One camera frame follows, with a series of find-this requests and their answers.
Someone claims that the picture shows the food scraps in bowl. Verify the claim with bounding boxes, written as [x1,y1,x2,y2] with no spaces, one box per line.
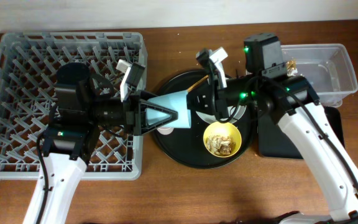
[206,135,236,156]

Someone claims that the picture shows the blue cup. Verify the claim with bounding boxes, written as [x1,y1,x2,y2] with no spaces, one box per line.
[147,90,191,128]

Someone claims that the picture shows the gold snack wrapper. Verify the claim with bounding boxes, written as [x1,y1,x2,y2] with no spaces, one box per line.
[286,59,296,70]

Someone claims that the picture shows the black rectangular tray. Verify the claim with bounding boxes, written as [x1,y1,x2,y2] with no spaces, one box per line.
[258,106,345,159]

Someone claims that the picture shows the grey plate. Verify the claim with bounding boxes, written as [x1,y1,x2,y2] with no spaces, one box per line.
[194,76,248,124]

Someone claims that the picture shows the white tissue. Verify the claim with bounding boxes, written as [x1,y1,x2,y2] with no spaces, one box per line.
[287,68,303,77]

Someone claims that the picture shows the wooden chopstick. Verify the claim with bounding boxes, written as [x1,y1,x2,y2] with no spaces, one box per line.
[187,75,209,93]

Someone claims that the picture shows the grey plastic dishwasher rack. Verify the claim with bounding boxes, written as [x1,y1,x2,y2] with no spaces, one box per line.
[0,32,148,180]

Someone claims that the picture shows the round black tray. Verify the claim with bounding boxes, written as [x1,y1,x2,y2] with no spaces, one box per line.
[149,68,257,169]

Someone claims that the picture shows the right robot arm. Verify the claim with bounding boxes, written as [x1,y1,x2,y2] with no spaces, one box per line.
[187,33,358,223]

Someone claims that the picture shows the yellow bowl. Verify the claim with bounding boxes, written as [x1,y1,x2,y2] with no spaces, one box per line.
[203,122,242,158]

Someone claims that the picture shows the clear plastic bin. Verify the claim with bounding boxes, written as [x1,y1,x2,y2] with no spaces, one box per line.
[281,44,358,107]

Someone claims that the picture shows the pink cup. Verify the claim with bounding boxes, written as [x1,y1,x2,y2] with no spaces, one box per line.
[157,127,174,135]

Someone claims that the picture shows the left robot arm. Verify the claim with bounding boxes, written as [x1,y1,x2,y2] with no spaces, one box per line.
[24,60,178,223]

